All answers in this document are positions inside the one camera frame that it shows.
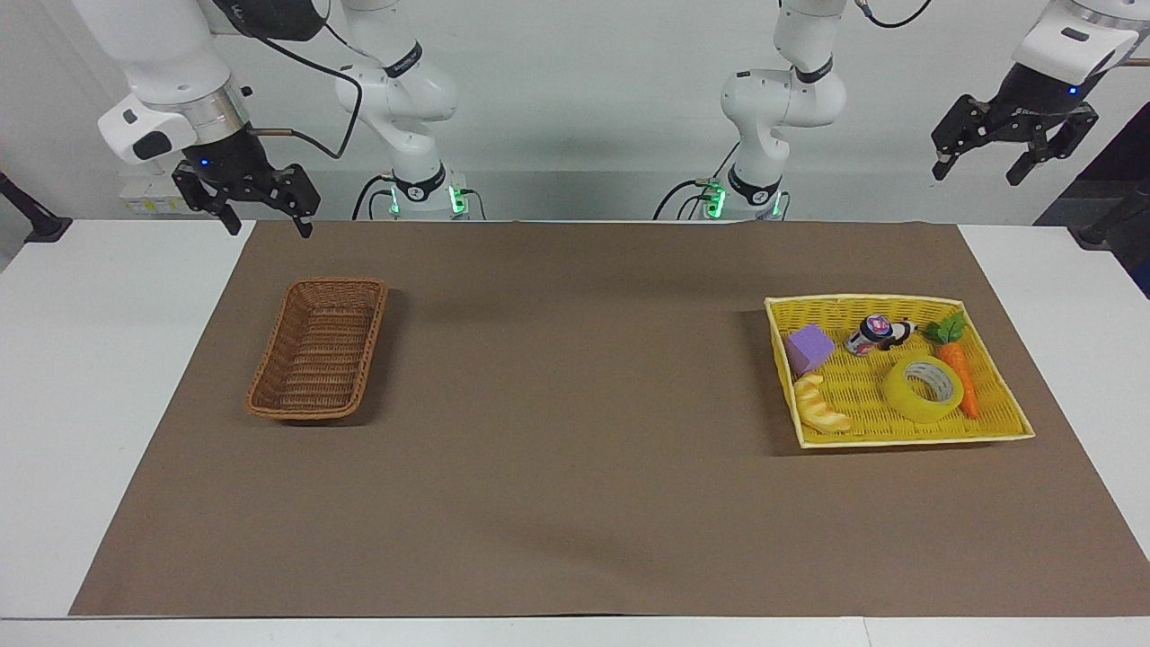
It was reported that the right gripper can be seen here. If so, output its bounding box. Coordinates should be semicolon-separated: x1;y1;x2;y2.
172;124;322;240

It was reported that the black cable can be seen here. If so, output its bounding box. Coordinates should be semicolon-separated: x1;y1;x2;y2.
351;174;397;222
653;142;743;222
235;18;365;161
855;0;933;30

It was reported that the white socket box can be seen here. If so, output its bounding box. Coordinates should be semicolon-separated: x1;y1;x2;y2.
119;173;195;217

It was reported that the toy bread loaf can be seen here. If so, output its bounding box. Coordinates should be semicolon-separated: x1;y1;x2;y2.
792;374;854;435

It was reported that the brown wicker basket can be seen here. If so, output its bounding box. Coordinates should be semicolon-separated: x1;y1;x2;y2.
245;277;390;422

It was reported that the black stand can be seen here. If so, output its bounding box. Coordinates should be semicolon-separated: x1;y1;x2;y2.
0;171;74;244
1033;102;1150;299

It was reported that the toy carrot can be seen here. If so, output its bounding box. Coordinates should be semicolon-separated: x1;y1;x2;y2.
923;310;981;421

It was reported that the yellow woven basket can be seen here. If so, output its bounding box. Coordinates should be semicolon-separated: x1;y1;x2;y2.
764;293;1037;449

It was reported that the yellow tape roll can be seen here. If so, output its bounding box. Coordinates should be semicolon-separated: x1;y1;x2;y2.
880;354;966;425

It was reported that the purple cube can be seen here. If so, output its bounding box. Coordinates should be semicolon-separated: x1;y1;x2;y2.
786;323;837;377

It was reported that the small printed can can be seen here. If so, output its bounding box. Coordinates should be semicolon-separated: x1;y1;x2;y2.
845;315;893;358

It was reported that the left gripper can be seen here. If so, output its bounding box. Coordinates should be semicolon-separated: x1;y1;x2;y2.
931;61;1100;188

